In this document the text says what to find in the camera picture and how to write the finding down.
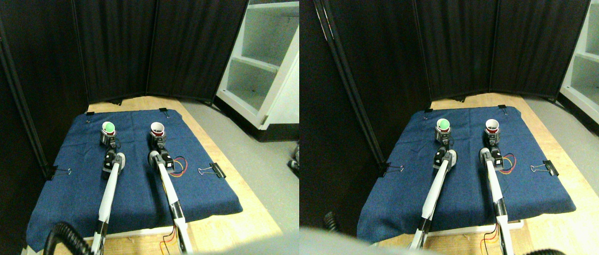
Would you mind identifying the black curtain stand pole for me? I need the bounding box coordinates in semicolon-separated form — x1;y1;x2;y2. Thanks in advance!
314;0;391;177
0;0;58;180

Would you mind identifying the red wire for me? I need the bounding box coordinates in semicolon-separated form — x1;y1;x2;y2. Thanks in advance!
501;153;518;172
171;156;189;176

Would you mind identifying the orange wire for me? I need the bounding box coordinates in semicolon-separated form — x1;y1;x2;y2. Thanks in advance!
159;225;178;253
480;225;500;253

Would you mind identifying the dark blue cloth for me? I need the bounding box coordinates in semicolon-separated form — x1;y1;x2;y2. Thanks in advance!
357;105;577;244
27;108;243;252

